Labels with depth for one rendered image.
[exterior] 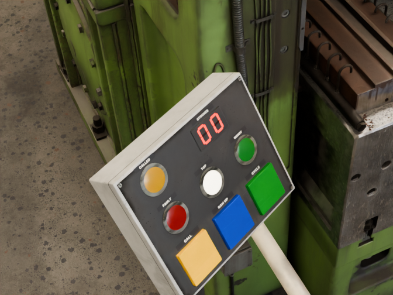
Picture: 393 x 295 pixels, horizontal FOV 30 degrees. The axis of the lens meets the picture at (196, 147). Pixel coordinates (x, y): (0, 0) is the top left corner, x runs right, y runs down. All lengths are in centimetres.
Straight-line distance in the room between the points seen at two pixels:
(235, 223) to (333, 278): 83
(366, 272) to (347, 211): 50
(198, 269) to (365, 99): 59
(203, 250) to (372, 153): 57
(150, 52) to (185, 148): 74
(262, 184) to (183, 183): 19
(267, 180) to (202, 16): 35
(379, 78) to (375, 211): 42
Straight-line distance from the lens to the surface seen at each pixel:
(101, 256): 259
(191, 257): 133
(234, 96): 137
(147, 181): 125
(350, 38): 179
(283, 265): 177
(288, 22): 162
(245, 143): 138
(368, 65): 172
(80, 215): 271
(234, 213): 138
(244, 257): 210
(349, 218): 191
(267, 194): 143
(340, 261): 208
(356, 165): 174
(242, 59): 157
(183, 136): 129
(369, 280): 235
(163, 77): 207
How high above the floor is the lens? 213
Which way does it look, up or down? 48 degrees down
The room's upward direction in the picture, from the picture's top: 5 degrees counter-clockwise
